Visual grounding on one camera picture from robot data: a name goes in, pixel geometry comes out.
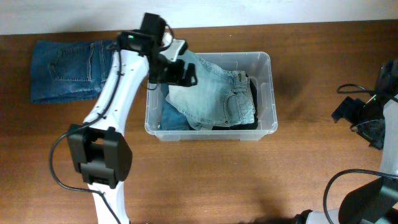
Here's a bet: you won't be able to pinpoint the light blue jeans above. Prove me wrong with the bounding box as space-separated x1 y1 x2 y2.
161 50 255 131

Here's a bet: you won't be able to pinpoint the medium blue jeans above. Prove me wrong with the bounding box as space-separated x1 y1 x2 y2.
159 100 191 131

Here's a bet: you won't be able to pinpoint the clear plastic storage bin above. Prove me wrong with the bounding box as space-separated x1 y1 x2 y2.
144 52 278 141

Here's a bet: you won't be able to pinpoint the black garment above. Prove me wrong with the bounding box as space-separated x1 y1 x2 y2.
212 75 258 131

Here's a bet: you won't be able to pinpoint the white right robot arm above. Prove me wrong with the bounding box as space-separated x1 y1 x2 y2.
292 59 397 223

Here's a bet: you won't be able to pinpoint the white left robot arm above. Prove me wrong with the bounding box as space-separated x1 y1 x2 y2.
64 13 198 223

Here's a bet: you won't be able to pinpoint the dark blue folded jeans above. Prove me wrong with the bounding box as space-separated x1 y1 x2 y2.
30 40 113 103

